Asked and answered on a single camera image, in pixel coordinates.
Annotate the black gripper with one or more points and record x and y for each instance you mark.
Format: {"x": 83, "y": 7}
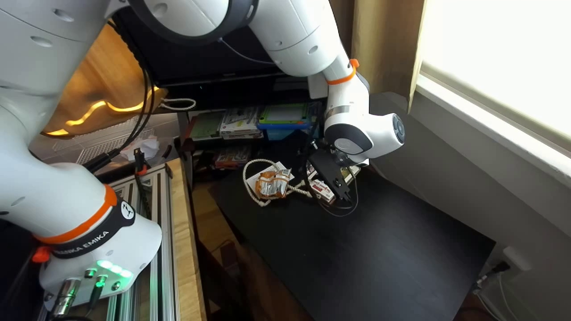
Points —
{"x": 331, "y": 170}

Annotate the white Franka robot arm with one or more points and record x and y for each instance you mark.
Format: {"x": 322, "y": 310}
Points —
{"x": 54, "y": 189}

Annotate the green book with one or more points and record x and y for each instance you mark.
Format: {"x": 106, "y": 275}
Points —
{"x": 206, "y": 125}

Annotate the orange and white packet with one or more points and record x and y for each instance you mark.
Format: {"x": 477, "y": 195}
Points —
{"x": 270, "y": 180}

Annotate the blue box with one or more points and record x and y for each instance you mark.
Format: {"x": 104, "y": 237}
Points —
{"x": 288, "y": 121}

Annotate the white upright box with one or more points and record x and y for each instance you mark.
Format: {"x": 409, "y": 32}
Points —
{"x": 315, "y": 89}

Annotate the small black shelf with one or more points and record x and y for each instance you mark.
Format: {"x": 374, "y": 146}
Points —
{"x": 202, "y": 152}

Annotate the beige curtain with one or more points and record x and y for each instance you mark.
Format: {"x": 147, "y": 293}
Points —
{"x": 386, "y": 36}

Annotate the wooden plank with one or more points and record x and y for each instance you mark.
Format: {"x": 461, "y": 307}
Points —
{"x": 186, "y": 250}

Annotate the black orange tool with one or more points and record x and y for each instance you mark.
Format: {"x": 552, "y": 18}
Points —
{"x": 142, "y": 166}

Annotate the crumpled white paper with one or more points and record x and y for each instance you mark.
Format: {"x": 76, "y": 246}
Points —
{"x": 140, "y": 146}

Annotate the white power strip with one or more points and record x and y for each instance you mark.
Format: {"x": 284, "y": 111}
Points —
{"x": 516, "y": 259}

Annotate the wooden board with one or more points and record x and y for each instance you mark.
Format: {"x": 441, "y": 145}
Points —
{"x": 95, "y": 89}

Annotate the white window frame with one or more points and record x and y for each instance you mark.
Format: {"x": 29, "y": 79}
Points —
{"x": 493, "y": 113}

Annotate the aluminium profile frame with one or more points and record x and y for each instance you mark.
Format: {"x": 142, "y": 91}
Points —
{"x": 161, "y": 237}

